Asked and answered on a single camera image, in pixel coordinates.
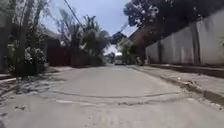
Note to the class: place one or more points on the brown building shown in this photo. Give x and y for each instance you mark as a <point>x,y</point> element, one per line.
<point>141,41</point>

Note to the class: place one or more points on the green bush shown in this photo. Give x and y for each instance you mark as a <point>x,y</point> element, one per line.
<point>126,48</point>

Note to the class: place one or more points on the vehicle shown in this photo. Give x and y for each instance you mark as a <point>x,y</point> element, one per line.
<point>118,62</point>

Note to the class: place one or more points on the palm trees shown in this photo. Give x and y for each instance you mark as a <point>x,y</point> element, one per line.
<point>91,38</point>

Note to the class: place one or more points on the red-brown fence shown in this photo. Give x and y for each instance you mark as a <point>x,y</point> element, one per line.
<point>61,56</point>

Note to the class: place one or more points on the grey concrete wall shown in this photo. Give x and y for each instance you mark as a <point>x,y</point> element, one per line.
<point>180,46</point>

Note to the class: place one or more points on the raised concrete pavement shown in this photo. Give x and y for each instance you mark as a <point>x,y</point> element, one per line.
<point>200,81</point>

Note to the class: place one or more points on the dark trees over wall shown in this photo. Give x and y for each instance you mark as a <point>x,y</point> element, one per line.
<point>166,13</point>

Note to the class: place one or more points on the trees and bushes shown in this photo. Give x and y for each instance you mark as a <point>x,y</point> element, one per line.
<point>25,50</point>

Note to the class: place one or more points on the grey concrete road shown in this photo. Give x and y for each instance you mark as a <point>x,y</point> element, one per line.
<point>110,83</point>

